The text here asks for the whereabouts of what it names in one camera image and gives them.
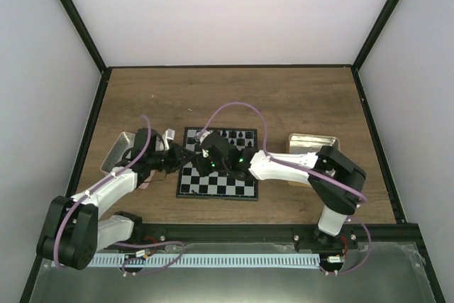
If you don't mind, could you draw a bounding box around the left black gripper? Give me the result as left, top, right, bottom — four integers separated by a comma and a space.
149, 143, 196, 175

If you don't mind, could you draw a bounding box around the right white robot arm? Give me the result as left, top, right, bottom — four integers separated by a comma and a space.
195, 131, 366, 248

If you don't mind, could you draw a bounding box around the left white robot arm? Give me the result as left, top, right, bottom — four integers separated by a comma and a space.
36, 128, 190, 270

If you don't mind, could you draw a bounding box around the black and white chessboard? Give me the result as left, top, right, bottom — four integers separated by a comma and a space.
176, 128, 258, 201

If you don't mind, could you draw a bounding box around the pink plastic tray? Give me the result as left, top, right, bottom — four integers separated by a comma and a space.
100, 131, 156, 189

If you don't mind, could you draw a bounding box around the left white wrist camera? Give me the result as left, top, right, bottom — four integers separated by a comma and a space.
162, 128, 175, 150

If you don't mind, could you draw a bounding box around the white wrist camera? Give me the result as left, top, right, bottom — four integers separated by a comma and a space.
162, 128, 175, 150
195, 129, 211, 143

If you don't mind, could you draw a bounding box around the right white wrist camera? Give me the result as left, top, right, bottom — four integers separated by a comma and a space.
195, 129, 211, 143

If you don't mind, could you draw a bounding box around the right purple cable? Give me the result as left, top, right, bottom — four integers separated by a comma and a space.
204, 102, 373, 275

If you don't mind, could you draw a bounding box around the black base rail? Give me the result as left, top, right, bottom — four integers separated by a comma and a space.
102, 223, 419, 250

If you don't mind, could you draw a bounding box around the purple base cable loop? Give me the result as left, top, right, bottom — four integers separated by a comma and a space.
113, 241, 186, 277

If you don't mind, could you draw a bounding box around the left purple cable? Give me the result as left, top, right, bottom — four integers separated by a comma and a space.
52, 114, 153, 268

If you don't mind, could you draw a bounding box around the light blue cable duct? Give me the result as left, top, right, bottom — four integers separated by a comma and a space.
89, 253, 320, 270

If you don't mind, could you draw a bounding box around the black aluminium frame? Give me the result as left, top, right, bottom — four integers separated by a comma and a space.
17, 0, 448, 303

